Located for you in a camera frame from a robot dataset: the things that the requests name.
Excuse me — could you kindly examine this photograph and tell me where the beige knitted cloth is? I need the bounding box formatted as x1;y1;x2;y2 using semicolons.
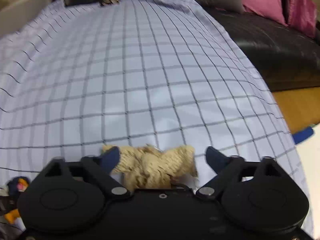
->
112;144;197;192

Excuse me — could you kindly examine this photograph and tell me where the grey box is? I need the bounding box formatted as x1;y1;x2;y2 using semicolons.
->
0;0;52;37

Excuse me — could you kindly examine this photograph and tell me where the blue object at floor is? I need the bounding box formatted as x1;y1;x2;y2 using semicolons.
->
292;126;314;145

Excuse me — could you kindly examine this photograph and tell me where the lilac checkered tablecloth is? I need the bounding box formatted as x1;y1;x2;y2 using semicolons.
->
1;0;313;239

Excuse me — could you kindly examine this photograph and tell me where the black leather sofa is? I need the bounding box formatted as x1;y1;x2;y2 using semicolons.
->
64;0;319;92

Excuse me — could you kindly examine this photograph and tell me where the small dark patterned object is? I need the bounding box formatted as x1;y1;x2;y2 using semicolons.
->
99;0;120;7

